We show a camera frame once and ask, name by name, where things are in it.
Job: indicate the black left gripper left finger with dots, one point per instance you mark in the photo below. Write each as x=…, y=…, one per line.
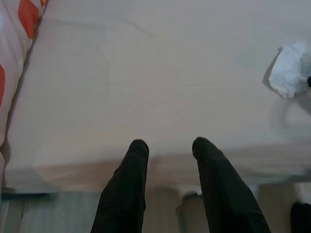
x=124, y=194

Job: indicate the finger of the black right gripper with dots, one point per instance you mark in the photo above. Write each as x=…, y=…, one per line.
x=309, y=81

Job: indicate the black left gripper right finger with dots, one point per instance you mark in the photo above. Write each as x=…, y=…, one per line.
x=226, y=194

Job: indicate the white tissue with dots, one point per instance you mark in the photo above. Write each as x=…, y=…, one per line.
x=289, y=70

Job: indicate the dark bed frame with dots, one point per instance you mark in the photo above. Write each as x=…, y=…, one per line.
x=24, y=194

